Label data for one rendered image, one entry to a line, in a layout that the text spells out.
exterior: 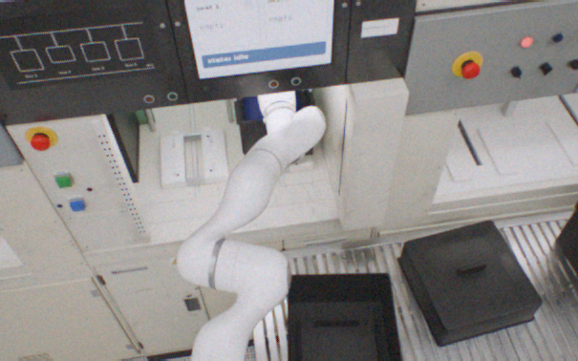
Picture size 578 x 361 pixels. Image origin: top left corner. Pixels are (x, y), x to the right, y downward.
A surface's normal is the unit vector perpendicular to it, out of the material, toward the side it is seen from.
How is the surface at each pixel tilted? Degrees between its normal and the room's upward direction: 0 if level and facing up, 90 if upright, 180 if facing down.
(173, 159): 0
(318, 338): 0
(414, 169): 90
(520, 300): 0
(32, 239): 90
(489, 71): 90
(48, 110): 90
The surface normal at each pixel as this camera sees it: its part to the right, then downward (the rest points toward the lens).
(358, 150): 0.15, 0.77
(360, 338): -0.03, -0.62
